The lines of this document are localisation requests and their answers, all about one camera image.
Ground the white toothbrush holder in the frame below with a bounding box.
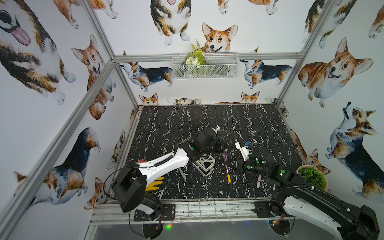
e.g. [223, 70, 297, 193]
[192, 156, 216, 177]

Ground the purple toothbrush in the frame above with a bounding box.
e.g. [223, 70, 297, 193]
[222, 140, 230, 176]

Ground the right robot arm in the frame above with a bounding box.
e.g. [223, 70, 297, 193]
[236, 144, 380, 240]

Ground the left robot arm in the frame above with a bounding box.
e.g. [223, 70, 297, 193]
[111, 126, 226, 215]

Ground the grey toothbrush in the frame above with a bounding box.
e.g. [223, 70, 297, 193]
[178, 168, 187, 181]

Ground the potted green plant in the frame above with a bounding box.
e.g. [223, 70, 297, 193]
[297, 165, 328, 191]

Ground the yellow work glove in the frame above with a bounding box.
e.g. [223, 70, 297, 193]
[146, 177, 166, 192]

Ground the green fern plant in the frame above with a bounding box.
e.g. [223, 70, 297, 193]
[183, 41, 206, 77]

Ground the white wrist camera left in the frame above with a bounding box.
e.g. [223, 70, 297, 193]
[212, 125, 220, 136]

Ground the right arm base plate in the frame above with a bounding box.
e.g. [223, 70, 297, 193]
[254, 200, 285, 218]

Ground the white wire basket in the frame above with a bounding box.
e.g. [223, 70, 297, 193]
[172, 54, 240, 80]

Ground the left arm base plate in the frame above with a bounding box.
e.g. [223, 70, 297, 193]
[134, 204, 176, 222]

